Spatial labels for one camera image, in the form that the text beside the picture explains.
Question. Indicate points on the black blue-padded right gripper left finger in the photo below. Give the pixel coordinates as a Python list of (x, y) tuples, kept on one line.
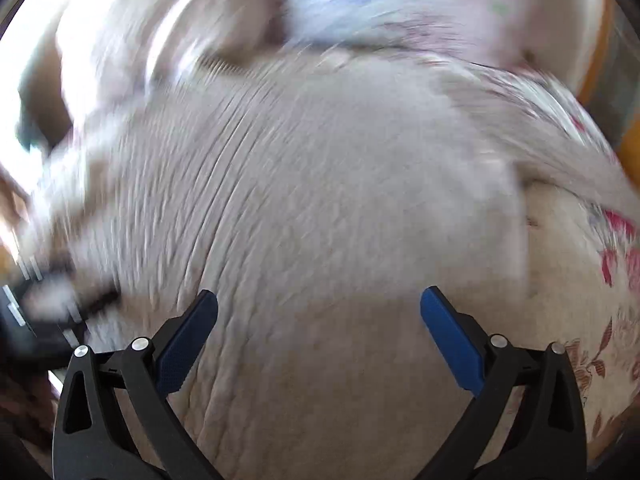
[(91, 439)]

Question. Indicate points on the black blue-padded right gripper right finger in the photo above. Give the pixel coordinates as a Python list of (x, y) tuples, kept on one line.
[(548, 437)]

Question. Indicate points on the white ribbed knit garment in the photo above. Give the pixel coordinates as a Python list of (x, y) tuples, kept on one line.
[(317, 196)]

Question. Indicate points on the floral cream bedsheet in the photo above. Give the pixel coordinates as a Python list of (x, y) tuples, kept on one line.
[(583, 236)]

